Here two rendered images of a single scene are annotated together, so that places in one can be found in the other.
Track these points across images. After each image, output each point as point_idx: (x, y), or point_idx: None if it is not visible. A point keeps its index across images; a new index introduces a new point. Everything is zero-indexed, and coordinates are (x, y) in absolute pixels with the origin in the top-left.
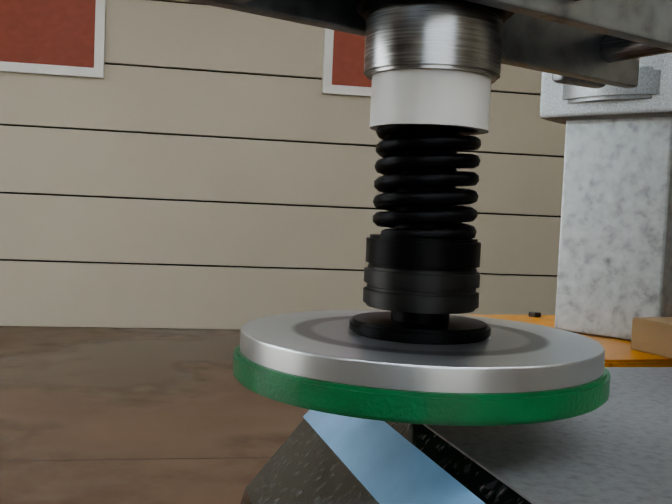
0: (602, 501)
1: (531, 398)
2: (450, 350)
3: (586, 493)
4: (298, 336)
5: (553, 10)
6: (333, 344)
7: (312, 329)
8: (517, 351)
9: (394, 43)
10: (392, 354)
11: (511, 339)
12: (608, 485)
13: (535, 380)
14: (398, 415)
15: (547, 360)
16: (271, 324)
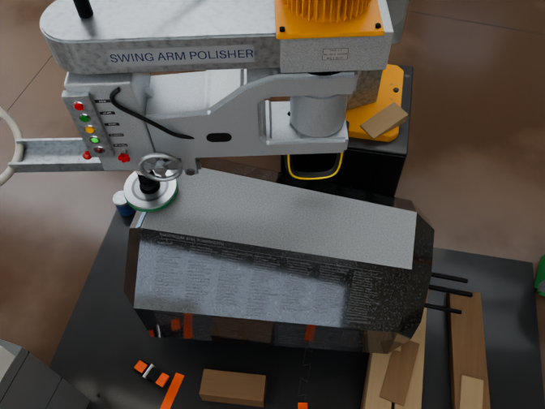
0: (151, 222)
1: (145, 210)
2: (143, 197)
3: (152, 220)
4: (130, 185)
5: (147, 170)
6: (131, 191)
7: (136, 181)
8: (152, 200)
9: None
10: (134, 198)
11: (159, 192)
12: (156, 219)
13: (146, 208)
14: (131, 207)
15: (150, 205)
16: (133, 176)
